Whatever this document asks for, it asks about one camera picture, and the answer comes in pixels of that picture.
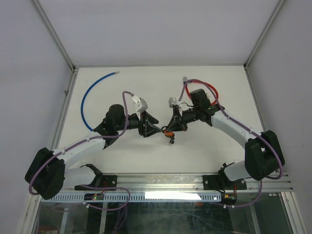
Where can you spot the white slotted cable duct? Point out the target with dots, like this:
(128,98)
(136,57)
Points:
(161,196)

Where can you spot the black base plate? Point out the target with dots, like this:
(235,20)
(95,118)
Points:
(99,183)
(221,183)

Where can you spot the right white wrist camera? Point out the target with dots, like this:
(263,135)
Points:
(175,103)

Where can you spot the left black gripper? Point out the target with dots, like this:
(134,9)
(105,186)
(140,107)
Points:
(147,129)

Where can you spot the red cable lock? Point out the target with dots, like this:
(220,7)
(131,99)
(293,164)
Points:
(214,91)

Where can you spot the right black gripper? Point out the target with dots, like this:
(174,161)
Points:
(178,123)

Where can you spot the aluminium mounting rail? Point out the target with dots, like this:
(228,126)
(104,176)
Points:
(180,182)

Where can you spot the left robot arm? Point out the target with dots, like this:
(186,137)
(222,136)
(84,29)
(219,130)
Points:
(51,170)

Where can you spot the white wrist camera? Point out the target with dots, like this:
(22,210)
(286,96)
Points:
(175,103)
(140,106)

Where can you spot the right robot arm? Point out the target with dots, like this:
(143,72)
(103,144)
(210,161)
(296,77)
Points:
(263,154)

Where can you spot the orange black padlock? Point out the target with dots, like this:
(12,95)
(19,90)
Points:
(166,133)

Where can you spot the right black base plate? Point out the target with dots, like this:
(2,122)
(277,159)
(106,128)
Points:
(221,183)

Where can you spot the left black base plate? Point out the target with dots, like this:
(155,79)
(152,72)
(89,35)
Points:
(99,183)

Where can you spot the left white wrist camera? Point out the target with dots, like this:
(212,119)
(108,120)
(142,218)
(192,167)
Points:
(140,106)

